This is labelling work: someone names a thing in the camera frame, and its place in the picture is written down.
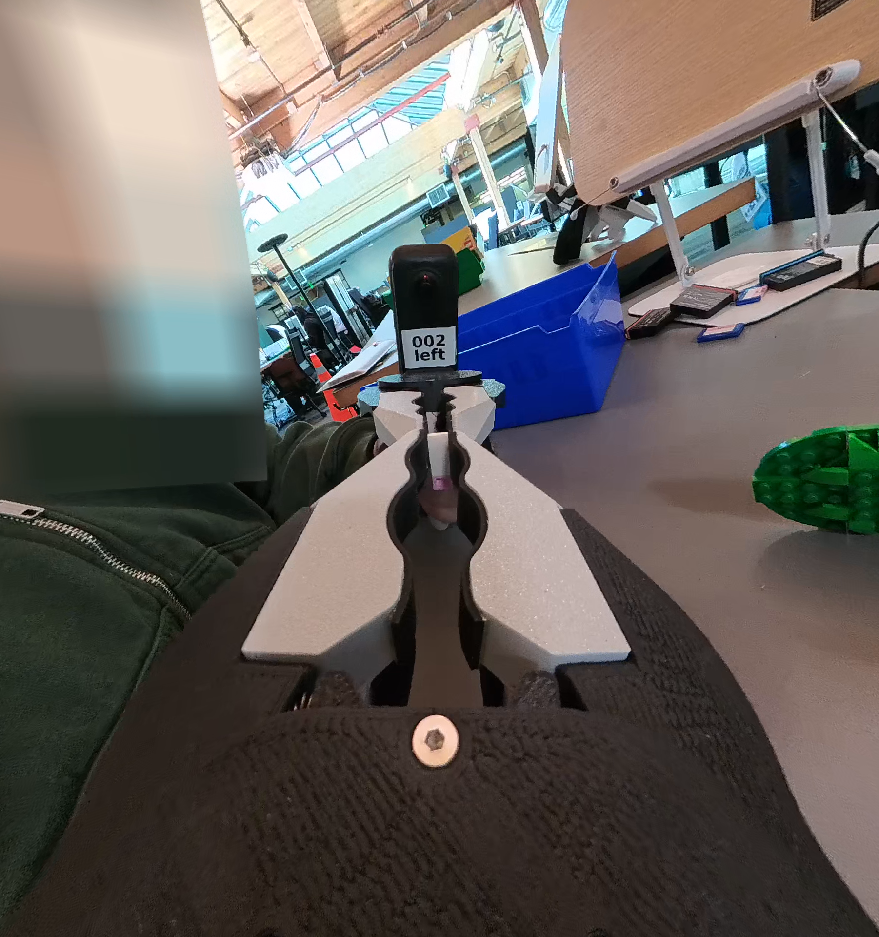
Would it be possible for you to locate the person's left hand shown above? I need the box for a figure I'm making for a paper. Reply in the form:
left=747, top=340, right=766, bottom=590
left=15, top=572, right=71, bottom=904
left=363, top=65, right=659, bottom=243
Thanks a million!
left=418, top=487, right=460, bottom=530

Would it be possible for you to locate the white paper stack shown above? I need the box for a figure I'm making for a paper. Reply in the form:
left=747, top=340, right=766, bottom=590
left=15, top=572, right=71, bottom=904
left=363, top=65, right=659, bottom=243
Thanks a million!
left=315, top=338, right=398, bottom=390

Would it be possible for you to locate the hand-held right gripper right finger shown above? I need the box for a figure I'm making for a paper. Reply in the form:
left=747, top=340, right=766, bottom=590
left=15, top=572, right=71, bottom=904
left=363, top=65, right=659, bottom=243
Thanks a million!
left=448, top=432, right=634, bottom=707

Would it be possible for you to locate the person's left forearm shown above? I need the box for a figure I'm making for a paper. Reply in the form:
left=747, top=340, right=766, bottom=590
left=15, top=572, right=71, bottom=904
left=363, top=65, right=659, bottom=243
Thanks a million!
left=267, top=419, right=382, bottom=530

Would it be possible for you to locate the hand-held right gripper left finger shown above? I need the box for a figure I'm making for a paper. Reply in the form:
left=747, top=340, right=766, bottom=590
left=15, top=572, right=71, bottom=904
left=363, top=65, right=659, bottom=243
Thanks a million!
left=240, top=429, right=429, bottom=707

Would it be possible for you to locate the blue plastic bin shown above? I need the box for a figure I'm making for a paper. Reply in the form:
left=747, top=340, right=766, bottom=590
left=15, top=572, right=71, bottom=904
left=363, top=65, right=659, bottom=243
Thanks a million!
left=456, top=250, right=627, bottom=431

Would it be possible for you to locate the person's green jacket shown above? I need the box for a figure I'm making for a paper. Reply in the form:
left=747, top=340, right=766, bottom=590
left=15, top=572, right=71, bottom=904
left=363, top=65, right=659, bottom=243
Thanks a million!
left=0, top=479, right=280, bottom=937

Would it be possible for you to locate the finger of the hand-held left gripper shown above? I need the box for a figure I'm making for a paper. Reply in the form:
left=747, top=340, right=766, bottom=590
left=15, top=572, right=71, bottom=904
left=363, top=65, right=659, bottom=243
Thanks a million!
left=372, top=391, right=433, bottom=461
left=444, top=391, right=499, bottom=451

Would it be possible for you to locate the green plastic bin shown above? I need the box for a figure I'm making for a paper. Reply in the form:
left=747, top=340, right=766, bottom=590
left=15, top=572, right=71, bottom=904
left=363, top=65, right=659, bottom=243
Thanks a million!
left=450, top=249, right=486, bottom=295

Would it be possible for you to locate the grey table with wooden edge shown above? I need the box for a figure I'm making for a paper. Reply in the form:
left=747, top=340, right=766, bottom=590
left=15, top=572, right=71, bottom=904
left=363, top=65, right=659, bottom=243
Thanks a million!
left=483, top=179, right=759, bottom=294

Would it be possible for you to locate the green lego baseplate model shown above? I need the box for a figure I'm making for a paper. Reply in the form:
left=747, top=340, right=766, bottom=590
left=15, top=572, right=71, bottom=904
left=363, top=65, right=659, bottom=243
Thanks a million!
left=752, top=421, right=879, bottom=535

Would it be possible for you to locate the black battery blue stripe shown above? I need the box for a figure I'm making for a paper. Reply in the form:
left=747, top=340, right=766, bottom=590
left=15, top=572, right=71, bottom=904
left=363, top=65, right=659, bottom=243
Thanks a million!
left=760, top=250, right=844, bottom=292

